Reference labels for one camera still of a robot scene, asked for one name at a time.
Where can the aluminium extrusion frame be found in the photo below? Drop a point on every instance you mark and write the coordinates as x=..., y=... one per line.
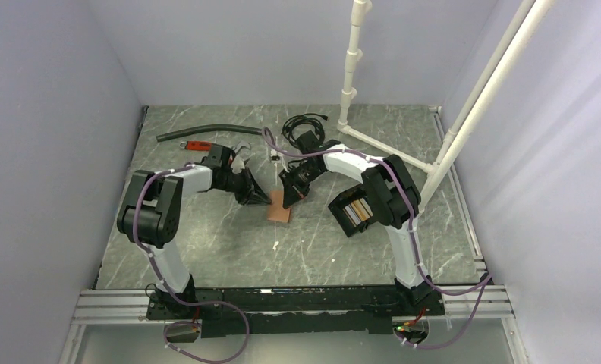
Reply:
x=129, y=307

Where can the white card stack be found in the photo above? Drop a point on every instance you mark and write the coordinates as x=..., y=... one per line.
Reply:
x=352, y=214

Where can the black card box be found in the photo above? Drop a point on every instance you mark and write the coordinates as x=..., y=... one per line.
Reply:
x=349, y=196

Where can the brown leather card holder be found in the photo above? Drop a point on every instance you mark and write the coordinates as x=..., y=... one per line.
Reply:
x=276, y=212

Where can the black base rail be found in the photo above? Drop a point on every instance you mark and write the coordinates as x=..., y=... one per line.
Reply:
x=281, y=310

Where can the white pvc pipe frame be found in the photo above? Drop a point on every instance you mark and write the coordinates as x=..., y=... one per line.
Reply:
x=412, y=52

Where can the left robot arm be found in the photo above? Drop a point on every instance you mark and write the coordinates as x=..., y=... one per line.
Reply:
x=150, y=213

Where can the red handled adjustable wrench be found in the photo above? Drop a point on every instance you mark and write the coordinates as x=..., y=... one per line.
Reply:
x=203, y=146

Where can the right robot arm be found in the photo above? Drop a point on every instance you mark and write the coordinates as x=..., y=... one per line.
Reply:
x=385, y=193

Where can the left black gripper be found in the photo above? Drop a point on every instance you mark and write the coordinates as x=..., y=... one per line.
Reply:
x=251, y=193

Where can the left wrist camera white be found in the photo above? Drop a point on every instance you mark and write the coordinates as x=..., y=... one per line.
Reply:
x=239, y=163

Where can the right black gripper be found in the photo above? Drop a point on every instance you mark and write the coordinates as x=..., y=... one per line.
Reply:
x=293, y=192

